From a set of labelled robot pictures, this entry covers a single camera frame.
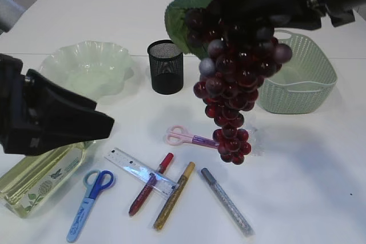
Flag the purple grape bunch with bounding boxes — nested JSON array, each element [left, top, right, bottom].
[[164, 0, 292, 165]]

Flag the silver glitter pen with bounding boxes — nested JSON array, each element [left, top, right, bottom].
[[201, 167, 255, 238]]

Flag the clear plastic ruler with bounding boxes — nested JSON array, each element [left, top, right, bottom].
[[104, 147, 179, 199]]

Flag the blue capped scissors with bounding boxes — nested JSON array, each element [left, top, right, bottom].
[[66, 170, 114, 243]]

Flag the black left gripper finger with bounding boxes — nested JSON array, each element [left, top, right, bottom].
[[26, 69, 97, 110], [37, 110, 114, 153]]

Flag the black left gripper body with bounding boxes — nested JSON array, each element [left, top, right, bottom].
[[1, 54, 43, 155]]

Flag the gold glitter pen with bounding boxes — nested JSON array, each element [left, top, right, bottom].
[[153, 162, 196, 231]]

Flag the pink purple capped scissors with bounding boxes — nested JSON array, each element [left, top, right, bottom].
[[165, 125, 218, 149]]

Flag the black mesh pen holder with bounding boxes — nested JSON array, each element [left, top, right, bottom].
[[147, 39, 184, 95]]

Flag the pale green wavy plate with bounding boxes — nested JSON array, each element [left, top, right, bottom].
[[38, 41, 133, 101]]

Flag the red glitter pen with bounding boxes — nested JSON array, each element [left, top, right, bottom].
[[129, 153, 174, 217]]

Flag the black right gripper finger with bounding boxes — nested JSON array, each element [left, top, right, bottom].
[[217, 0, 295, 39]]

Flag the clear plastic sheet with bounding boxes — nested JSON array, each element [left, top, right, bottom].
[[246, 125, 263, 157]]

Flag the yellow tea bottle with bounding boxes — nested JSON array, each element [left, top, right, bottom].
[[1, 141, 95, 218]]

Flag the green woven plastic basket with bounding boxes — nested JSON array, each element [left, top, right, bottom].
[[258, 29, 337, 114]]

